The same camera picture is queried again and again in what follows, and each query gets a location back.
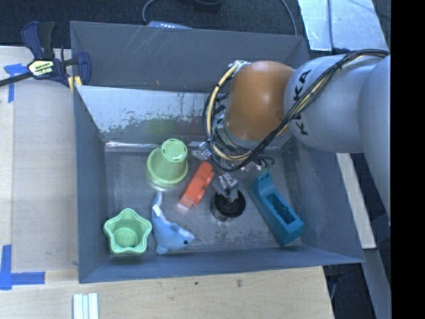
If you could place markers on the black round disc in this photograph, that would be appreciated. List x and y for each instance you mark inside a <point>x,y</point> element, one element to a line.
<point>239,206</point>

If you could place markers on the green round cup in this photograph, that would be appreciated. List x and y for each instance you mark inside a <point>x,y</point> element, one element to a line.
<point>167,165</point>

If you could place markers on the blue tape dispenser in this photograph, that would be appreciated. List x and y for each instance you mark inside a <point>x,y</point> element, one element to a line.
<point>277,211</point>

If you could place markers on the green star-shaped cup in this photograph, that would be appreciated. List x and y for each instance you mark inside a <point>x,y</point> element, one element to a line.
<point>127,234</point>

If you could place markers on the orange toy block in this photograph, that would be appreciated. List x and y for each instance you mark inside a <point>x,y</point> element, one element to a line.
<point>198,183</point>

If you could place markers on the grey metal bin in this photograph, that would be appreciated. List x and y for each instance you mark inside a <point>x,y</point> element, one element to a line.
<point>139,62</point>

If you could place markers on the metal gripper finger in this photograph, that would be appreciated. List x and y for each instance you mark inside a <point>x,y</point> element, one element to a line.
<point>228,182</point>
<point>204,151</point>

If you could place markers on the blue toy dolphin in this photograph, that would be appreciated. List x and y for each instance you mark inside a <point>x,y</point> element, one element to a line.
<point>167,233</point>

